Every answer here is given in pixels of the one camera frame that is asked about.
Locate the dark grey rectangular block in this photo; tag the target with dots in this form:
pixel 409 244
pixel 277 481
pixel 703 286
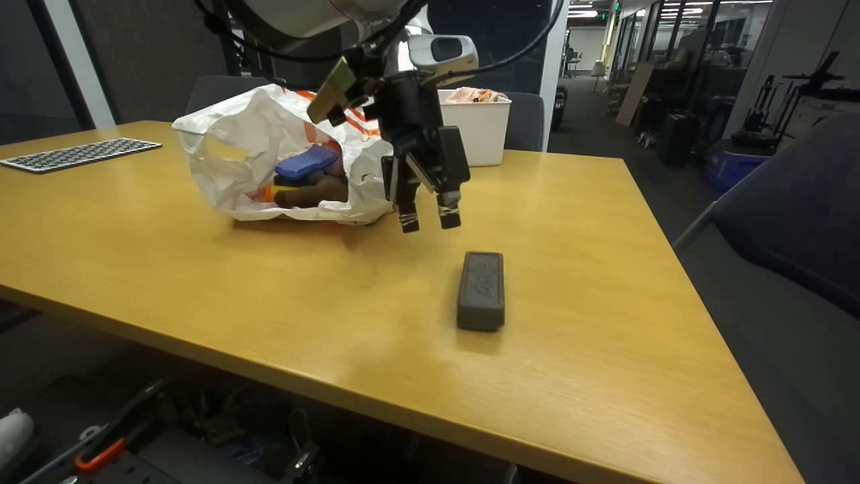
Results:
pixel 482 291

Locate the blue recycling bin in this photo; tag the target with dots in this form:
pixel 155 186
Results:
pixel 737 168

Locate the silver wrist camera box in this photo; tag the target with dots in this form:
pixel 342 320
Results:
pixel 444 52

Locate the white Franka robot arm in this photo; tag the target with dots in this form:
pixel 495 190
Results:
pixel 306 16

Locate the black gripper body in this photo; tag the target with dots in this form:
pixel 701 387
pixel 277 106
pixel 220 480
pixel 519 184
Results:
pixel 406 111

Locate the white plastic bag orange print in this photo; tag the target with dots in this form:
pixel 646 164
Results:
pixel 244 135

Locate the black tripod stand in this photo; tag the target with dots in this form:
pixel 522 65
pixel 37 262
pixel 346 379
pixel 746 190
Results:
pixel 789 95

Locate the tan wrist mount plate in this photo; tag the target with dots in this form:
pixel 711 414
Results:
pixel 333 90

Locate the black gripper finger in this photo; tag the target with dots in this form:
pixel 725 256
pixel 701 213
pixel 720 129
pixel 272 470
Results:
pixel 448 177
pixel 404 201

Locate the blue plastic object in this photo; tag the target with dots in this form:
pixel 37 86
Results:
pixel 306 164

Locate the grey computer keyboard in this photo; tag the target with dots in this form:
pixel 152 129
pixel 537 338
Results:
pixel 77 153

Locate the leaning beige board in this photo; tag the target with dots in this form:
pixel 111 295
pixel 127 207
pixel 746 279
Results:
pixel 635 95

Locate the orange patterned packet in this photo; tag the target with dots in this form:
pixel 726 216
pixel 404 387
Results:
pixel 475 95

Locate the white rounded plastic object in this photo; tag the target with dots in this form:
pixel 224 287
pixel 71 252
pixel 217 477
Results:
pixel 13 436

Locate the white plastic storage bin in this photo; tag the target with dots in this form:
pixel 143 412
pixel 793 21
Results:
pixel 484 129

